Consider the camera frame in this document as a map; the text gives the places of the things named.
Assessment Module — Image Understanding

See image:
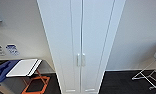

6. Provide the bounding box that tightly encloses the white wardrobe door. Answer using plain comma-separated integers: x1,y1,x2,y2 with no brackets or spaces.
81,0,127,94
36,0,83,94

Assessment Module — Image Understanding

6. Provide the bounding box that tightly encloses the white wardrobe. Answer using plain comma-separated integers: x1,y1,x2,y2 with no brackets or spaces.
36,0,127,94

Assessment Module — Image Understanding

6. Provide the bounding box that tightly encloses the white folding tabletop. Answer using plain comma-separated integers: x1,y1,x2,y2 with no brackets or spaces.
5,58,44,79

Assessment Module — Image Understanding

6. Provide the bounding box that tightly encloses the orange folding stand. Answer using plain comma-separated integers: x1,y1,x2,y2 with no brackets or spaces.
21,74,51,94

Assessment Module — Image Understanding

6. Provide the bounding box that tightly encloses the blue fabric cover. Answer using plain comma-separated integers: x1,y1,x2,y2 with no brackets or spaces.
0,59,20,85

